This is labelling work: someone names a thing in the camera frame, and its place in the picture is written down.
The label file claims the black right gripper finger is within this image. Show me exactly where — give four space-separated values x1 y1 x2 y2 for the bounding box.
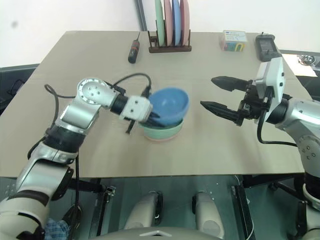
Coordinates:
199 100 241 126
210 75 250 92

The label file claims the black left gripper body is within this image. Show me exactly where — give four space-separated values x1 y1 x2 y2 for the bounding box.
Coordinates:
125 119 136 136

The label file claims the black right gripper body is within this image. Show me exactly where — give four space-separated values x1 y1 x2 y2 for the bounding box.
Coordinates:
235 79 273 126

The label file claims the blue bowl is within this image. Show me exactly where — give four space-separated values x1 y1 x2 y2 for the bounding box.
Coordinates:
146 87 190 126

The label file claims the green bowl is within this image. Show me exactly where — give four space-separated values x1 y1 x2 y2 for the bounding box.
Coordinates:
138 119 185 141

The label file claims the pink bowl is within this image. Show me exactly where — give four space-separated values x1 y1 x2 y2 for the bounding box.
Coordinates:
144 134 177 144

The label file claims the small colourful cardboard box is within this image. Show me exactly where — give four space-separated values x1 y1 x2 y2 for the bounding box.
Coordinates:
219 29 249 53

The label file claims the white side table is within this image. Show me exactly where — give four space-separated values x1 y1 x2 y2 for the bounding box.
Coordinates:
279 47 320 77

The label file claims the black red screwdriver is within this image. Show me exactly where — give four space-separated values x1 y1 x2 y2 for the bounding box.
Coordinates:
127 31 142 64

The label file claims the dark wooden plate rack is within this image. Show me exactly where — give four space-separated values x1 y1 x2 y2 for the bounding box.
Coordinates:
147 29 193 54

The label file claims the pink plate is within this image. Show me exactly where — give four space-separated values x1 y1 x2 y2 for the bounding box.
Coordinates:
179 0 191 44
163 0 175 47

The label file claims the blue plate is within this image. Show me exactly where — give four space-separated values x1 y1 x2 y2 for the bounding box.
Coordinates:
171 0 182 46

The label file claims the grey left robot thigh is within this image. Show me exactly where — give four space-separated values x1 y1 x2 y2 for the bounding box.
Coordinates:
123 190 164 231

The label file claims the grey robot thigh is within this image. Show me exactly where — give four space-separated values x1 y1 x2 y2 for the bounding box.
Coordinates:
191 191 226 234
123 190 164 231

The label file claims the black table leg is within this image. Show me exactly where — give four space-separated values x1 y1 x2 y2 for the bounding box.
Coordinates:
89 185 116 237
230 184 256 240

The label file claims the green plate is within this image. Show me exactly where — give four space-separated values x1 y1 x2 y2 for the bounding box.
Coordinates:
154 0 166 47

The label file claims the grey right robot thigh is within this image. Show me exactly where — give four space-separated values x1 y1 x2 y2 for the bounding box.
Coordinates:
191 191 226 234

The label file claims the grey robot torso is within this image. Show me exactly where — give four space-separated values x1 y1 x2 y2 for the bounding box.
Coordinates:
91 225 227 240

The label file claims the dark side cabinet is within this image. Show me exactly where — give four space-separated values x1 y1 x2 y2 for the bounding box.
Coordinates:
0 63 39 117

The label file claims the blue checkered cloth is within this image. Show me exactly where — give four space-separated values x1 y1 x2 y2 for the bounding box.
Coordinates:
44 217 71 240

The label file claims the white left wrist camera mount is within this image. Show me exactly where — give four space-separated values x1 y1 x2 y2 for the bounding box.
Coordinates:
119 95 154 123

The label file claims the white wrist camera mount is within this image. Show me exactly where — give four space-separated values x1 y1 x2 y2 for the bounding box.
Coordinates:
119 95 154 123
254 56 286 101

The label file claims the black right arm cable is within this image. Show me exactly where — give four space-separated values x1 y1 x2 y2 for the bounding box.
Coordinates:
256 108 299 147

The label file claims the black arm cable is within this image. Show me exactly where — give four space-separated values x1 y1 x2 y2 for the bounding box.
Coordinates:
256 108 299 147
44 72 153 131

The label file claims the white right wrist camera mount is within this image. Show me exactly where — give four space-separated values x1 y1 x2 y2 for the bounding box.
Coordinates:
254 56 286 101

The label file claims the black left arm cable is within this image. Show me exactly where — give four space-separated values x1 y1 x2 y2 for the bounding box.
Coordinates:
44 72 153 131

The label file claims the dark vertical frame post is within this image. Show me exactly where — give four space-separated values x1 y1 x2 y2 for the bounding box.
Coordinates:
134 0 148 32

